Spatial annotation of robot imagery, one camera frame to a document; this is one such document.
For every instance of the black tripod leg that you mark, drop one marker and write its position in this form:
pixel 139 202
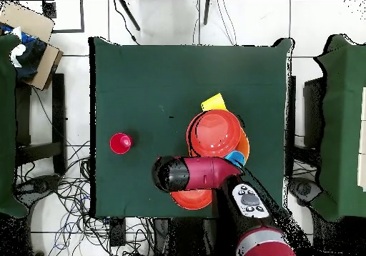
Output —
pixel 130 15
pixel 206 13

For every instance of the yellow cup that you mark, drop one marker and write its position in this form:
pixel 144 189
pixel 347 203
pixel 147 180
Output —
pixel 214 101

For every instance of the black power strip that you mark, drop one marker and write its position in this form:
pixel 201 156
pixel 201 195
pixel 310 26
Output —
pixel 117 233

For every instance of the cardboard box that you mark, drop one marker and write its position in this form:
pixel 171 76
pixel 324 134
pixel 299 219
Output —
pixel 28 18

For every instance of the blue cup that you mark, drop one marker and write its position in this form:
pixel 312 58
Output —
pixel 235 156

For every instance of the large orange bowl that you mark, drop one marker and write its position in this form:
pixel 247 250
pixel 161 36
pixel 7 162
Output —
pixel 244 144

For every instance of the black metal frame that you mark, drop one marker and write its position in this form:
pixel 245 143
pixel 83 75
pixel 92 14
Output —
pixel 49 10

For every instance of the blue and white cloth bundle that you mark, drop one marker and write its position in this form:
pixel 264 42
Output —
pixel 28 55

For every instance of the black chair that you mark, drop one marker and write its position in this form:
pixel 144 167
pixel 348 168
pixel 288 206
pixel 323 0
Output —
pixel 313 110

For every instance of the green cloth side table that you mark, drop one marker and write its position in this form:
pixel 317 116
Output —
pixel 343 110
pixel 7 124

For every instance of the wide red-orange bowl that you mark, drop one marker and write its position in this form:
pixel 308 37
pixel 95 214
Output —
pixel 191 200
pixel 214 133

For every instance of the dark green tablecloth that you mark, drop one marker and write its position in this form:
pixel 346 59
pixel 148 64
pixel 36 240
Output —
pixel 123 67

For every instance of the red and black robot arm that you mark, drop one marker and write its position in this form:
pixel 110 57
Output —
pixel 200 173

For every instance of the red cup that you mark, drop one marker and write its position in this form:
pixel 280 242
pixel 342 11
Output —
pixel 120 144

